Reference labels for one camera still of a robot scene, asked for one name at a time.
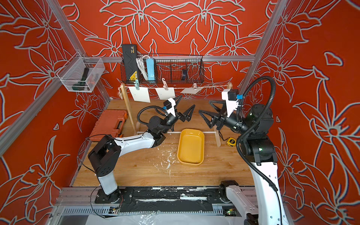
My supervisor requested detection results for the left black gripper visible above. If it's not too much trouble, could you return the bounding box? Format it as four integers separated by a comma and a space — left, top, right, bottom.
160, 96, 194, 137

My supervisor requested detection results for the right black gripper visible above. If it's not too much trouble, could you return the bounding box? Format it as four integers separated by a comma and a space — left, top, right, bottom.
199, 103, 254, 140

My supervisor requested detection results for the white postcard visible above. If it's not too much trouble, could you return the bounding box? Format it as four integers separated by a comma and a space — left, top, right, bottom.
129, 86, 151, 103
181, 87, 202, 94
155, 87, 175, 100

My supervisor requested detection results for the green clothespin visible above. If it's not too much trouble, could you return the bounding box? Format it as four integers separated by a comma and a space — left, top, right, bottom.
135, 79, 140, 91

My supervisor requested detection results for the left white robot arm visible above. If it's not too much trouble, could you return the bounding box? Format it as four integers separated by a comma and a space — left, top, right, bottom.
88, 96, 195, 197

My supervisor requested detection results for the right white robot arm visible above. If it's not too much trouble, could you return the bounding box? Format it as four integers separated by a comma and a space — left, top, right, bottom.
199, 100, 289, 225

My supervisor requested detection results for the yellow tape measure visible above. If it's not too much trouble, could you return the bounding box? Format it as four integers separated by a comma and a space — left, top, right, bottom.
226, 137, 236, 147

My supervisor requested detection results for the dark round object in basket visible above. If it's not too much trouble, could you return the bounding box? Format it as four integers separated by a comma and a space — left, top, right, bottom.
181, 69, 188, 81

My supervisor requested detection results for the yellow plastic tray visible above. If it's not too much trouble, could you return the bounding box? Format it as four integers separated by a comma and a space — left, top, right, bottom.
177, 133, 205, 166

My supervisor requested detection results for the orange tool case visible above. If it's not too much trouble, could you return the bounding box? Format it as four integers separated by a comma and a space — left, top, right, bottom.
90, 110, 128, 142

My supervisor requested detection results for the black yellow box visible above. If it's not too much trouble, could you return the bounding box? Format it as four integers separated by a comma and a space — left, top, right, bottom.
122, 44, 139, 83

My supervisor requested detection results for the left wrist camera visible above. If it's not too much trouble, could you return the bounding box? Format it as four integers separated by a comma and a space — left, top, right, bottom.
163, 98, 176, 116

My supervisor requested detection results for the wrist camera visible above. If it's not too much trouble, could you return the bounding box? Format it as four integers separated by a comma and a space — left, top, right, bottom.
163, 98, 176, 116
221, 89, 243, 117

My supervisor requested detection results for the left black corrugated cable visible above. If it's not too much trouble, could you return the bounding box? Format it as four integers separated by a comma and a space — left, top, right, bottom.
137, 105, 168, 126

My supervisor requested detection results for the black corrugated cable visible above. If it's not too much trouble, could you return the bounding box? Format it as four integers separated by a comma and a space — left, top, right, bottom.
137, 105, 168, 126
235, 76, 279, 192

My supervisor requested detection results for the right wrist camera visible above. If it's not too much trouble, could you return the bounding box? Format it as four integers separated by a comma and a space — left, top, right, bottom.
221, 89, 243, 117

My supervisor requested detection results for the twine string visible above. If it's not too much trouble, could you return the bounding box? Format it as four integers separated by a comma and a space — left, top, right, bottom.
118, 85, 230, 92

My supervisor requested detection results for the right black corrugated cable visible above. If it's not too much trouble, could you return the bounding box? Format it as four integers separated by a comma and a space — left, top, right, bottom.
235, 76, 279, 192

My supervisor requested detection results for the black wire basket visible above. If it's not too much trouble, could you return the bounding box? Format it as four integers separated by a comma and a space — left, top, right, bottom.
120, 54, 205, 84

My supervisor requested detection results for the white coiled cable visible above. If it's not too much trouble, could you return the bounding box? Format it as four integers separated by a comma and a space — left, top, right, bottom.
135, 55, 151, 81

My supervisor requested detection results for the left wooden post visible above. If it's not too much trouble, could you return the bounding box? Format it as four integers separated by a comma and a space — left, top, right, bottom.
120, 83, 137, 135

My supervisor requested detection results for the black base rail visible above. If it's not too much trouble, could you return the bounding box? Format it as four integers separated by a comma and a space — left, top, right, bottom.
91, 186, 236, 215

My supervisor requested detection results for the green handled tool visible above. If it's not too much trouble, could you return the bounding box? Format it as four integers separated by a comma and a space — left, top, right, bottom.
72, 67, 89, 91

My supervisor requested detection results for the clear plastic wall bin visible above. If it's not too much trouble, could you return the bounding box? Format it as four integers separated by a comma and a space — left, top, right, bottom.
56, 57, 105, 93

